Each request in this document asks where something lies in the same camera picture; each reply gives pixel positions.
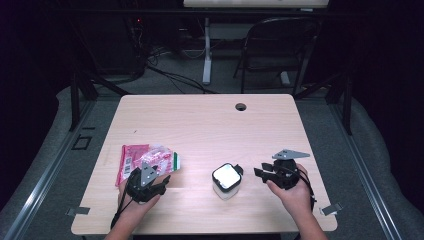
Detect black metal frame stand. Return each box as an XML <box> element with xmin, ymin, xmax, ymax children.
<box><xmin>68</xmin><ymin>68</ymin><xmax>131</xmax><ymax>132</ymax></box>
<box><xmin>293</xmin><ymin>71</ymin><xmax>354</xmax><ymax>136</ymax></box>

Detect black folding chair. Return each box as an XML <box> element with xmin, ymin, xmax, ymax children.
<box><xmin>233</xmin><ymin>16</ymin><xmax>321</xmax><ymax>98</ymax></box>

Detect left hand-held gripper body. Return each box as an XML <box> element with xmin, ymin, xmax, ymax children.
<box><xmin>125</xmin><ymin>161</ymin><xmax>167</xmax><ymax>204</ymax></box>

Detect person's right hand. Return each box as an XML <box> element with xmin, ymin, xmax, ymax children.
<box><xmin>266</xmin><ymin>168</ymin><xmax>314</xmax><ymax>221</ymax></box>

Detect aluminium floor rail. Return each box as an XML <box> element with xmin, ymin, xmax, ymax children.
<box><xmin>329</xmin><ymin>99</ymin><xmax>403</xmax><ymax>240</ymax></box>
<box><xmin>3</xmin><ymin>99</ymin><xmax>96</xmax><ymax>240</ymax></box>

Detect clear jar with black lid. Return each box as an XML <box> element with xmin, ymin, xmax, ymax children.
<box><xmin>211</xmin><ymin>162</ymin><xmax>244</xmax><ymax>201</ymax></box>

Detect black floor cables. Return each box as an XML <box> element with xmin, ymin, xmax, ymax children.
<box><xmin>145</xmin><ymin>46</ymin><xmax>218</xmax><ymax>95</ymax></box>

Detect hand-held gripper black cable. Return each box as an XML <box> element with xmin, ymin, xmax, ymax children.
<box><xmin>110</xmin><ymin>179</ymin><xmax>129</xmax><ymax>229</ymax></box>
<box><xmin>296</xmin><ymin>166</ymin><xmax>317</xmax><ymax>211</ymax></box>

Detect left hand-held gripper black cable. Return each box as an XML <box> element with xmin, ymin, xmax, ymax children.
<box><xmin>110</xmin><ymin>179</ymin><xmax>129</xmax><ymax>229</ymax></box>

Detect pink and clear plastic bag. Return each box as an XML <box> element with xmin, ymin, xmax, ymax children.
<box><xmin>115</xmin><ymin>143</ymin><xmax>181</xmax><ymax>188</ymax></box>

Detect person's left hand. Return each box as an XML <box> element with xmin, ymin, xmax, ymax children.
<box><xmin>117</xmin><ymin>181</ymin><xmax>161</xmax><ymax>225</ymax></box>

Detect right hand-held gripper black cable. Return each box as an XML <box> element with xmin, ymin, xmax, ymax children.
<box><xmin>296</xmin><ymin>166</ymin><xmax>317</xmax><ymax>211</ymax></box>

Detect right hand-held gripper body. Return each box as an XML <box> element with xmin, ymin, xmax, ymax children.
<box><xmin>270</xmin><ymin>149</ymin><xmax>311</xmax><ymax>191</ymax></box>

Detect black equipment cabinet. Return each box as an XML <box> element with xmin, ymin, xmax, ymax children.
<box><xmin>89</xmin><ymin>13</ymin><xmax>148</xmax><ymax>76</ymax></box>

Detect white desk leg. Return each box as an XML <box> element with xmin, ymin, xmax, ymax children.
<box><xmin>202</xmin><ymin>17</ymin><xmax>213</xmax><ymax>85</ymax></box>
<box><xmin>279</xmin><ymin>70</ymin><xmax>292</xmax><ymax>87</ymax></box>

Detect grey tape piece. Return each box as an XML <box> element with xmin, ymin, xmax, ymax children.
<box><xmin>65</xmin><ymin>206</ymin><xmax>91</xmax><ymax>217</ymax></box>
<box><xmin>319</xmin><ymin>202</ymin><xmax>343</xmax><ymax>217</ymax></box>

